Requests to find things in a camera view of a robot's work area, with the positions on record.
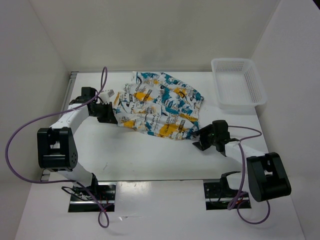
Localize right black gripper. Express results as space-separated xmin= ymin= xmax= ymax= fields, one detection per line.
xmin=190 ymin=123 xmax=219 ymax=151

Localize patterned white blue yellow shorts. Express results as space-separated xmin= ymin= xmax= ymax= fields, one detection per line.
xmin=113 ymin=71 xmax=204 ymax=140

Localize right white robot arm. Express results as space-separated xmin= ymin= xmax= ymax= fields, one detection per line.
xmin=192 ymin=120 xmax=292 ymax=202

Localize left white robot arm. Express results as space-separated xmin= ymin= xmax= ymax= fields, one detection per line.
xmin=37 ymin=87 xmax=118 ymax=200

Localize white plastic basket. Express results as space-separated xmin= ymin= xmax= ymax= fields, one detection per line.
xmin=211 ymin=58 xmax=268 ymax=113

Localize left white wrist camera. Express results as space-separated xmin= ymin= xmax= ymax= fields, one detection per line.
xmin=99 ymin=89 xmax=115 ymax=104

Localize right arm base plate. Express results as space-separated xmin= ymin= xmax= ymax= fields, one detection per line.
xmin=203 ymin=179 xmax=238 ymax=211

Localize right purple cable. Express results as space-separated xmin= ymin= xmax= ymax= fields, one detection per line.
xmin=226 ymin=125 xmax=271 ymax=225

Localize purple cable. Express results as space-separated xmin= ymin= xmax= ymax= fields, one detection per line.
xmin=226 ymin=125 xmax=271 ymax=225
xmin=4 ymin=66 xmax=112 ymax=229

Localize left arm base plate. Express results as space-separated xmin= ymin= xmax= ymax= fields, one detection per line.
xmin=61 ymin=181 xmax=117 ymax=213

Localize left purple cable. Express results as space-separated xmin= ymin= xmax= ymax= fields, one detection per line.
xmin=4 ymin=66 xmax=112 ymax=229

